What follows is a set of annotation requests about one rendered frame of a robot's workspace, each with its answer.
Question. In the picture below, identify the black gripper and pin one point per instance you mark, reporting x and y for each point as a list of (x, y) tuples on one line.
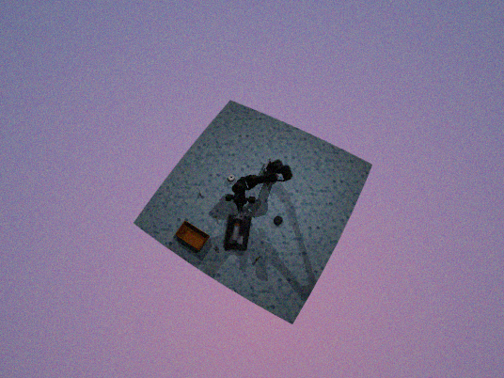
[(250, 200)]

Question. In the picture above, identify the brown rectangular tray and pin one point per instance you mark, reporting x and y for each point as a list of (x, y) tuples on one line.
[(192, 235)]

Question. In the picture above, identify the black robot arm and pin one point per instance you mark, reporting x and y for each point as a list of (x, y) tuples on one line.
[(252, 180)]

